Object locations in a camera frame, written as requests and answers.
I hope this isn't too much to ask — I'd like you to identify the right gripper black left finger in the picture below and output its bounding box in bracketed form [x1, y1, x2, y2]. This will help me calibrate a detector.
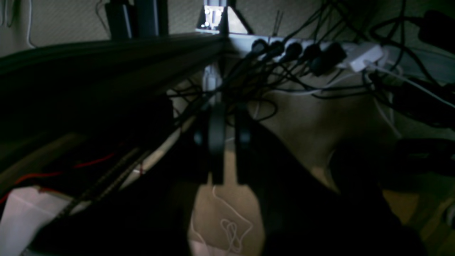
[194, 103, 226, 185]

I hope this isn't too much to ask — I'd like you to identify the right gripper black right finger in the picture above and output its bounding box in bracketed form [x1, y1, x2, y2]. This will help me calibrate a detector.
[235, 105, 256, 185]

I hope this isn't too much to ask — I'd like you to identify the white power strip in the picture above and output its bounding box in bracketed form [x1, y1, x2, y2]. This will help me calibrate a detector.
[229, 34, 390, 76]

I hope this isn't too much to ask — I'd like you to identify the white paper sheet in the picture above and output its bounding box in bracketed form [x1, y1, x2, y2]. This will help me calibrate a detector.
[0, 187, 72, 256]

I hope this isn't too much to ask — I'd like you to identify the white thin cable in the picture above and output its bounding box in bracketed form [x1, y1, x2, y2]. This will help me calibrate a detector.
[190, 185, 253, 255]

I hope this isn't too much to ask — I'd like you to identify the aluminium table frame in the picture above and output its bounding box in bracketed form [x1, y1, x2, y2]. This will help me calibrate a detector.
[195, 0, 256, 107]

